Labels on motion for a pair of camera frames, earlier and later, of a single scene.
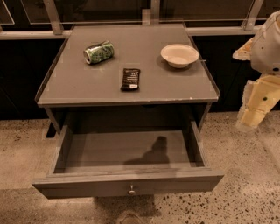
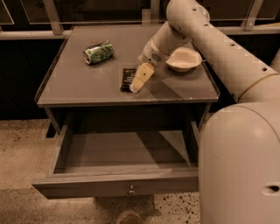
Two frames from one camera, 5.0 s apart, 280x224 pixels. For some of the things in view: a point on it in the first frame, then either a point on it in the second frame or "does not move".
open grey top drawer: x=115 y=163 does not move
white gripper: x=268 y=51 → x=150 y=53
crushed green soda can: x=99 y=52 does not move
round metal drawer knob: x=131 y=192 does not move
